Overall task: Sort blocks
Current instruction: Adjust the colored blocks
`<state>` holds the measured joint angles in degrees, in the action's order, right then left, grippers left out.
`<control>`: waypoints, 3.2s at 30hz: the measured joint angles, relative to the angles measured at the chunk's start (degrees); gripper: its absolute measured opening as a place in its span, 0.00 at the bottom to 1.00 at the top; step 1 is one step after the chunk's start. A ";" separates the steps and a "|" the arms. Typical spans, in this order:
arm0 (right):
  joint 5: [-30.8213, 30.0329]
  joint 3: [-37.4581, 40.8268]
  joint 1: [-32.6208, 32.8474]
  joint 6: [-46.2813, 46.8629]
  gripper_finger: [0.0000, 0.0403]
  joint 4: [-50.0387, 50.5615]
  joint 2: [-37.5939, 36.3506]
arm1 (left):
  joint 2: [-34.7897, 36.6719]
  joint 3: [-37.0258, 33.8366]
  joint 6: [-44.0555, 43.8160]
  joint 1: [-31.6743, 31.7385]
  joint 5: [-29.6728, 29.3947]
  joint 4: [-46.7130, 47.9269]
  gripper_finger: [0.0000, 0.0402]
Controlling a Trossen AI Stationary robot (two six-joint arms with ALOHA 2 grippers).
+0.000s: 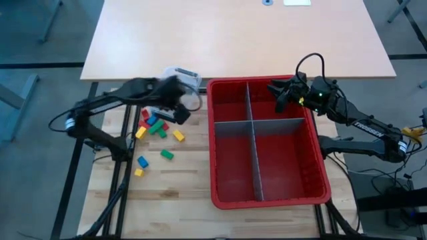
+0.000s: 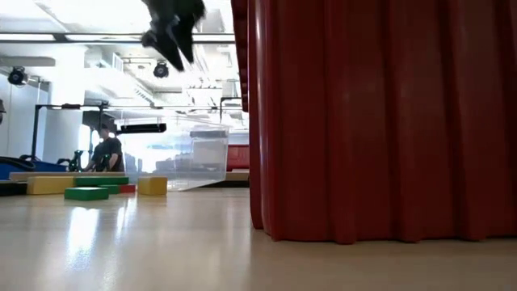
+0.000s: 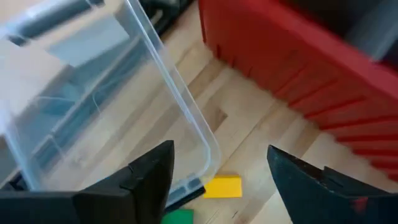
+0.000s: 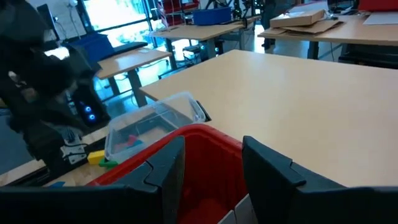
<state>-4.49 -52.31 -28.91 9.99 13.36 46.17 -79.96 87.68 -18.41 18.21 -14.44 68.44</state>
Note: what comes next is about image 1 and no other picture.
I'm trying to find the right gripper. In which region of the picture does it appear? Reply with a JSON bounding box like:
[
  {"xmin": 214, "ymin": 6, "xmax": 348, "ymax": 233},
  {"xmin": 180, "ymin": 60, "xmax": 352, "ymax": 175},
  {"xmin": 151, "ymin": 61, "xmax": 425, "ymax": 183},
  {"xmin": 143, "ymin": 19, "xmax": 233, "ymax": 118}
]
[{"xmin": 266, "ymin": 71, "xmax": 313, "ymax": 113}]

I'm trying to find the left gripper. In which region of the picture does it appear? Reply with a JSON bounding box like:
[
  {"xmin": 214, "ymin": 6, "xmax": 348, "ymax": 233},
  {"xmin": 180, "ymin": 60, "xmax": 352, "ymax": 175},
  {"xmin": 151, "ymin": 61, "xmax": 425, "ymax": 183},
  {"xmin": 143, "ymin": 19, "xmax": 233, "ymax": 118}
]
[{"xmin": 153, "ymin": 75, "xmax": 187, "ymax": 123}]

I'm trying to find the clear plastic container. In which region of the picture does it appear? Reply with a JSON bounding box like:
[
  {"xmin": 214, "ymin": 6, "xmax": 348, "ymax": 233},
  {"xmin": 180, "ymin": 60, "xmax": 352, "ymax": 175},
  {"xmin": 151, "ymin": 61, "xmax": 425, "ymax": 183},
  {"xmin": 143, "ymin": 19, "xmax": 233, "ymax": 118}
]
[{"xmin": 151, "ymin": 65, "xmax": 203, "ymax": 113}]

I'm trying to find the long grey slotted divider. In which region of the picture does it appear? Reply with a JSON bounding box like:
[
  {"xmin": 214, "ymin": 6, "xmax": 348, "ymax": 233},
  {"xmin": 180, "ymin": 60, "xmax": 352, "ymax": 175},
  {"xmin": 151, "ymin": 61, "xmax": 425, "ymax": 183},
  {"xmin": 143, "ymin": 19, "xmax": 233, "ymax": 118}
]
[{"xmin": 214, "ymin": 117, "xmax": 306, "ymax": 133}]

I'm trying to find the grey slotted divider panel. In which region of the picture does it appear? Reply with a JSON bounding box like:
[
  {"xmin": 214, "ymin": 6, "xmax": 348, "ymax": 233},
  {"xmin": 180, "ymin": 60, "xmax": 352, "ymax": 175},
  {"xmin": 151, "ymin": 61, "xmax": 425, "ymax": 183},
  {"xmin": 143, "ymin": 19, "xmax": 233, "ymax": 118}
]
[{"xmin": 245, "ymin": 81, "xmax": 265, "ymax": 202}]

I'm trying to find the red plastic bin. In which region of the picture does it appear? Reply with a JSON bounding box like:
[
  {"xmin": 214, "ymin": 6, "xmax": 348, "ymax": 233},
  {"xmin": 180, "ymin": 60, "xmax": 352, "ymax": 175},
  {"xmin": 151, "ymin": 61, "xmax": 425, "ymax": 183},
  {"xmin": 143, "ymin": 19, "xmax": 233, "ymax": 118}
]
[{"xmin": 206, "ymin": 75, "xmax": 332, "ymax": 211}]

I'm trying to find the light wooden desk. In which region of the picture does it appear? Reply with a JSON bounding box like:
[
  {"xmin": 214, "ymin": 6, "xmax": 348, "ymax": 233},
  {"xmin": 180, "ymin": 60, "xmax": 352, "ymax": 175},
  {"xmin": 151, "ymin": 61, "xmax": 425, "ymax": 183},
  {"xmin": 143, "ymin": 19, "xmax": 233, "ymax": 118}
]
[{"xmin": 79, "ymin": 0, "xmax": 397, "ymax": 82}]

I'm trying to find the white paper sheet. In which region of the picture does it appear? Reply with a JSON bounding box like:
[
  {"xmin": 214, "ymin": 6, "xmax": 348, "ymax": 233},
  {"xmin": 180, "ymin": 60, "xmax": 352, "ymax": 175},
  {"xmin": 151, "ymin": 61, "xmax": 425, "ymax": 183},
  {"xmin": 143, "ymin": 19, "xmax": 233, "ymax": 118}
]
[{"xmin": 282, "ymin": 0, "xmax": 312, "ymax": 7}]

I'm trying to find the yellow connector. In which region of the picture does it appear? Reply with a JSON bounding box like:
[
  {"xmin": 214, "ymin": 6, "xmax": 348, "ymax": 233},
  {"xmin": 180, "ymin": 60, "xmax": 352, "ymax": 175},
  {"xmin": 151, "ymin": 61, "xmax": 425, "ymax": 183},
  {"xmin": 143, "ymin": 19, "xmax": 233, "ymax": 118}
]
[{"xmin": 400, "ymin": 126, "xmax": 422, "ymax": 145}]

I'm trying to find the grey metal furniture leg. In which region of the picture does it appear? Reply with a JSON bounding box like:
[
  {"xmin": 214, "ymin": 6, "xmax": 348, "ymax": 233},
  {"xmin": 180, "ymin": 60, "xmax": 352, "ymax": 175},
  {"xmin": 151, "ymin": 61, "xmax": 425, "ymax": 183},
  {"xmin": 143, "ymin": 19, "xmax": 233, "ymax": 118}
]
[
  {"xmin": 0, "ymin": 73, "xmax": 41, "ymax": 143},
  {"xmin": 386, "ymin": 0, "xmax": 412, "ymax": 24},
  {"xmin": 38, "ymin": 0, "xmax": 64, "ymax": 43}
]

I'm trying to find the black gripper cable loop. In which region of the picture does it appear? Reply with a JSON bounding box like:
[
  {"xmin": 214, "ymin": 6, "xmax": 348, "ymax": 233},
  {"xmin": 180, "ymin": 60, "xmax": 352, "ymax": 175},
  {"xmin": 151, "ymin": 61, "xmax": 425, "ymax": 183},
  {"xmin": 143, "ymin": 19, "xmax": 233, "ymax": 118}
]
[{"xmin": 295, "ymin": 52, "xmax": 326, "ymax": 81}]

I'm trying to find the black left arm cable bundle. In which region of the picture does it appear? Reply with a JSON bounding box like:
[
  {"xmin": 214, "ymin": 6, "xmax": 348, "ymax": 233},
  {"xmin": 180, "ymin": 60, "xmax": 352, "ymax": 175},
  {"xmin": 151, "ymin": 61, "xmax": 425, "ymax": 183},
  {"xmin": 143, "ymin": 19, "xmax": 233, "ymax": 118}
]
[{"xmin": 76, "ymin": 156, "xmax": 134, "ymax": 240}]

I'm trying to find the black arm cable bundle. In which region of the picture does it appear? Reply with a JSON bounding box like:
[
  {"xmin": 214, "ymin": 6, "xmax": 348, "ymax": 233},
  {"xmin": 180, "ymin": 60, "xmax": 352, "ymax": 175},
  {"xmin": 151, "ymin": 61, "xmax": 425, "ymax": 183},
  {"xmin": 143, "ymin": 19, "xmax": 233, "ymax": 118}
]
[
  {"xmin": 316, "ymin": 156, "xmax": 363, "ymax": 238},
  {"xmin": 76, "ymin": 156, "xmax": 134, "ymax": 240}
]

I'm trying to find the black floor cable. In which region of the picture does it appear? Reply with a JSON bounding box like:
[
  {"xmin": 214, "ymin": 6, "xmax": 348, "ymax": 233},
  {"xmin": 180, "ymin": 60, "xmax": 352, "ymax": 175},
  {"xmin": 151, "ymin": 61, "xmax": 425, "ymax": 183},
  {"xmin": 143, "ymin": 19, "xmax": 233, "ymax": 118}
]
[{"xmin": 359, "ymin": 131, "xmax": 427, "ymax": 194}]

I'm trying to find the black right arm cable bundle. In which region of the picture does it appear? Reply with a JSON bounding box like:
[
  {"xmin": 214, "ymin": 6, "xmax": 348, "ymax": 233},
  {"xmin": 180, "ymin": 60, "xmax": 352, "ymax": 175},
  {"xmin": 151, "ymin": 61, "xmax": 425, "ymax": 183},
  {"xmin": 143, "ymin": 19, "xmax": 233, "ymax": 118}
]
[{"xmin": 316, "ymin": 156, "xmax": 363, "ymax": 238}]

